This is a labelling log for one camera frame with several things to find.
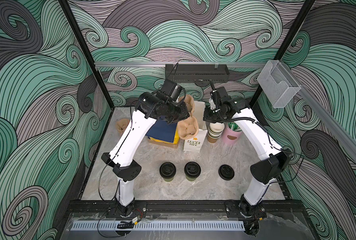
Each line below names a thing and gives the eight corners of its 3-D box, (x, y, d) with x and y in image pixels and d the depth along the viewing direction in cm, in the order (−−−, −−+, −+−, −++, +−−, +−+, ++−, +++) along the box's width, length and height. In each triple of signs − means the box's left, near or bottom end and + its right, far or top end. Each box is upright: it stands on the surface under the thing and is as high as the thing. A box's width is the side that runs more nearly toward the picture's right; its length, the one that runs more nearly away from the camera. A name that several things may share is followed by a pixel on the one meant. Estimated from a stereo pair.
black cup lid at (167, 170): (160, 183, 83) (158, 176, 74) (161, 170, 88) (159, 162, 79) (176, 183, 83) (176, 176, 74) (176, 170, 88) (176, 162, 79)
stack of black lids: (220, 180, 85) (221, 178, 82) (217, 166, 90) (218, 164, 88) (234, 180, 85) (235, 178, 82) (230, 166, 90) (232, 164, 88)
